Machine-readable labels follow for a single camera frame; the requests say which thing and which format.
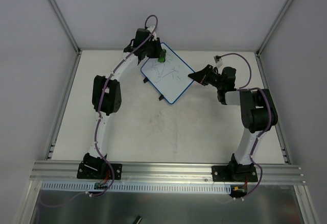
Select aluminium front rail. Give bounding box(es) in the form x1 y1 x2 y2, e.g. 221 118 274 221
29 160 307 185

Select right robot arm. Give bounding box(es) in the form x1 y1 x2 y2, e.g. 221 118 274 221
188 65 278 182

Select right aluminium side rail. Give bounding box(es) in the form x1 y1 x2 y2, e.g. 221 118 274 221
255 53 292 165

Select small black object at bottom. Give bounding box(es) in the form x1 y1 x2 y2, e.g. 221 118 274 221
133 215 142 224

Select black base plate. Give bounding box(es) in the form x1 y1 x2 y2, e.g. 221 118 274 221
211 164 258 183
77 162 123 180

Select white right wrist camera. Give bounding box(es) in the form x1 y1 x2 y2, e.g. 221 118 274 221
214 55 223 67

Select left aluminium frame post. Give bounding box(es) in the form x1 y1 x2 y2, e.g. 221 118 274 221
47 0 80 54

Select slotted cable duct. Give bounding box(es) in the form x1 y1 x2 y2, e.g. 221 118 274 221
40 181 231 194

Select aluminium frame post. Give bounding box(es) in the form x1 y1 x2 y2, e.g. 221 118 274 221
256 0 295 57
47 0 80 54

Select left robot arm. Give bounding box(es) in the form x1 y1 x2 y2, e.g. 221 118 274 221
77 26 166 180

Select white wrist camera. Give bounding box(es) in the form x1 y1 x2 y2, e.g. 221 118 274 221
147 25 157 41
214 55 223 67

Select green whiteboard eraser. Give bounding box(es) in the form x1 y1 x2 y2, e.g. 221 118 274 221
158 48 167 63

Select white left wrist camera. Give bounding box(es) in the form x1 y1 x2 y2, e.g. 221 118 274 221
147 25 157 41

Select blue framed whiteboard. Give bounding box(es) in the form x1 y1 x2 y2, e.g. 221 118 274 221
141 42 195 105

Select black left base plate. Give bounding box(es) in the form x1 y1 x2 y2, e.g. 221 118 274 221
77 162 123 180

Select aluminium side rail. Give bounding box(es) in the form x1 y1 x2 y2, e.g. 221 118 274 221
255 53 292 165
43 51 82 160

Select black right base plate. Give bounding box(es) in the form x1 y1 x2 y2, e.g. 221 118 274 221
211 164 258 183

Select left aluminium side rail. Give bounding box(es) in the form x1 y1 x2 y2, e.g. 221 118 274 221
43 51 82 160

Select right aluminium frame post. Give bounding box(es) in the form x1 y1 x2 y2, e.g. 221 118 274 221
256 0 295 57

